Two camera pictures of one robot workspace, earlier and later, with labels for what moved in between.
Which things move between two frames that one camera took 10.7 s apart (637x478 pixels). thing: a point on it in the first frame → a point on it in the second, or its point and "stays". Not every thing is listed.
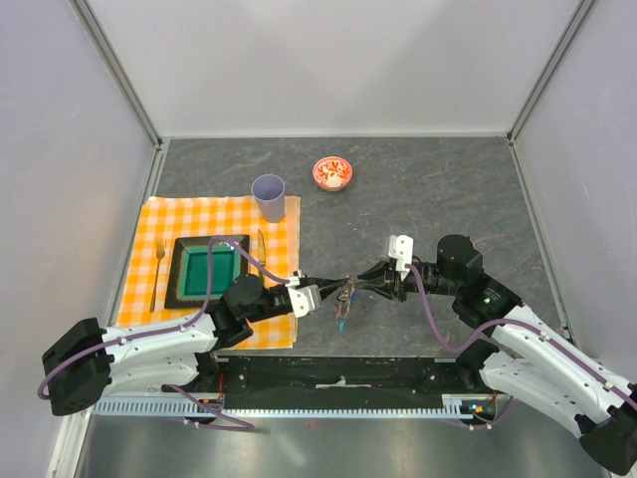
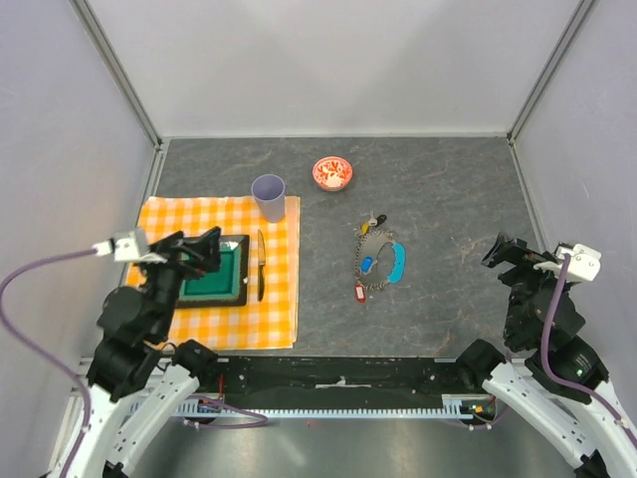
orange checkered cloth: (165, 218) stays
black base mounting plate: (326, 381) stays
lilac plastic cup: (270, 192) stays
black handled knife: (261, 255) stays
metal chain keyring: (344, 298) → (386, 232)
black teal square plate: (189, 272) stays
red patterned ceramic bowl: (332, 173) stays
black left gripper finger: (384, 279) → (500, 250)
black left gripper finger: (324, 286) → (204, 250)
